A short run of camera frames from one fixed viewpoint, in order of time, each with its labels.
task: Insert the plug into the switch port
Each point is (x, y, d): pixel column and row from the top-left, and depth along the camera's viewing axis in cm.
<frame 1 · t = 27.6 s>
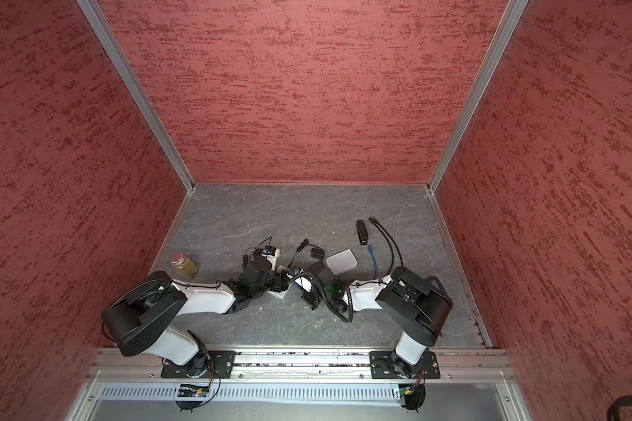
left hand: (285, 277, 92), fingers open
right hand: (301, 290, 89), fingers closed
right black power adapter: (317, 252, 97), point 3 cm above the table
left black power adapter: (257, 253, 99), on the table
black stapler: (362, 233, 102), point 4 cm above the table
spice jar with brown contents: (186, 266, 88), point 8 cm above the table

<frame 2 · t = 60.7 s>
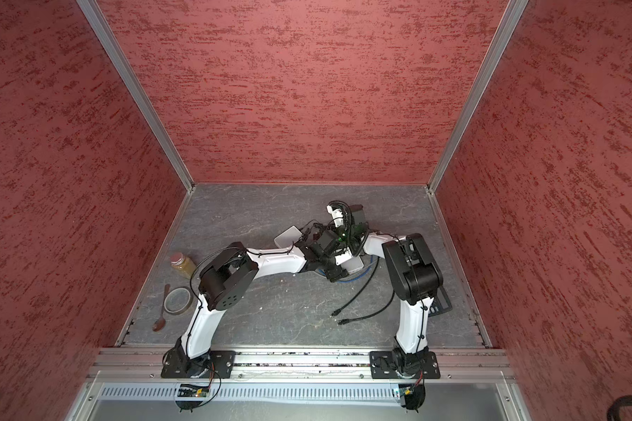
left hand: (340, 266, 95), fingers open
right hand: (318, 235, 97), fingers closed
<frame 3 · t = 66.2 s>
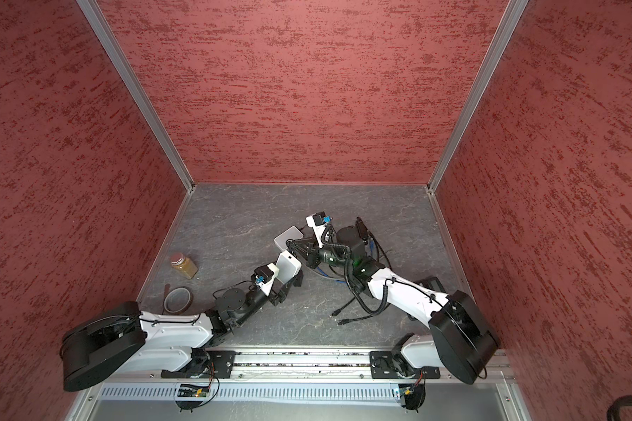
left hand: (286, 271, 79), fingers open
right hand: (289, 250, 74), fingers closed
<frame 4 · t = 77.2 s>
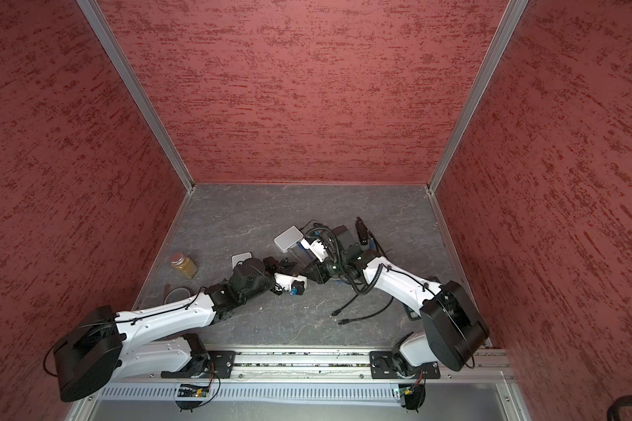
left hand: (291, 261, 81), fingers closed
right hand: (302, 278, 79), fingers closed
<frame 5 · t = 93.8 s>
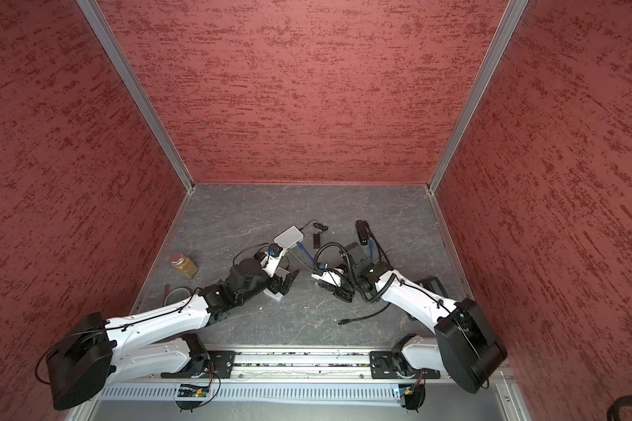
left hand: (285, 266, 82), fingers open
right hand: (329, 289, 83), fingers closed
